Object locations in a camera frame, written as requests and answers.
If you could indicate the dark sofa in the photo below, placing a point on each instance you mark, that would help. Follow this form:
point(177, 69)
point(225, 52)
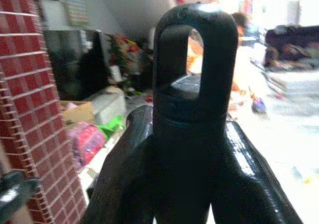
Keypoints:
point(291, 47)

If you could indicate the red tiled door pillar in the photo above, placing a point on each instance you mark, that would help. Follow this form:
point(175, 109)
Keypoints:
point(27, 84)

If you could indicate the grey box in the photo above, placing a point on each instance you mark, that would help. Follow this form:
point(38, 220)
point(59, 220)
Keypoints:
point(109, 104)

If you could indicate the child in orange shirt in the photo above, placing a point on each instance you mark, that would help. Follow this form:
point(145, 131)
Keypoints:
point(240, 21)

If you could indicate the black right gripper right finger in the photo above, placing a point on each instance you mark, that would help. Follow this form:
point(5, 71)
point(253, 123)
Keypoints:
point(249, 189)

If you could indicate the brown cardboard box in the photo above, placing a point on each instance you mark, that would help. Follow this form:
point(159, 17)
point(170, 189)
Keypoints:
point(78, 113)

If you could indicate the pink backpack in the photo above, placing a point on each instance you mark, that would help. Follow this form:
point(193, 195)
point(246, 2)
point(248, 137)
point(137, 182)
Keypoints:
point(86, 144)

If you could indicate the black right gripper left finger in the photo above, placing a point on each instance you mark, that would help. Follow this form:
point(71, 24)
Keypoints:
point(119, 174)

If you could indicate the green bag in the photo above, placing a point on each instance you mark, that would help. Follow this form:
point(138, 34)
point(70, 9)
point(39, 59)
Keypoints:
point(112, 127)

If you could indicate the purple toy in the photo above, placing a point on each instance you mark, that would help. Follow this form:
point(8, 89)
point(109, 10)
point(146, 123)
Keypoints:
point(258, 105)

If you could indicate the colourful wall poster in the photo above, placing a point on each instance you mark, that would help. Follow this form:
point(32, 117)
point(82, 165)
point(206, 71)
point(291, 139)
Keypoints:
point(74, 5)

